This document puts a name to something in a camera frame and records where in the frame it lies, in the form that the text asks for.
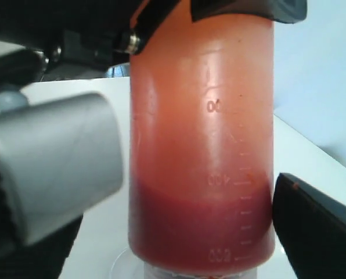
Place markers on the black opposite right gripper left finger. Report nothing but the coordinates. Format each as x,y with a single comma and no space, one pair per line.
281,11

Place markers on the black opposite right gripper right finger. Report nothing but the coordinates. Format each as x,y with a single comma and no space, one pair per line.
311,227

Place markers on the red sauce squeeze bottle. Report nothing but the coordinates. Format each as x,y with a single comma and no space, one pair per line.
201,159

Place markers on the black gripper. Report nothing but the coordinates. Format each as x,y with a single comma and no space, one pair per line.
67,38

